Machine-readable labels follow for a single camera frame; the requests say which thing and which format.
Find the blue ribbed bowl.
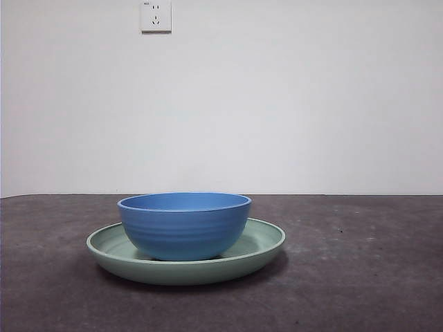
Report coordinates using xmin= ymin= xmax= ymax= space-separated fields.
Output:
xmin=116 ymin=192 xmax=253 ymax=261

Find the green round plate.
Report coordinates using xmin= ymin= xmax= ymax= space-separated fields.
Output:
xmin=86 ymin=217 xmax=287 ymax=286

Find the white wall socket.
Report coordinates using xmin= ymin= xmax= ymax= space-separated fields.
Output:
xmin=140 ymin=0 xmax=172 ymax=35

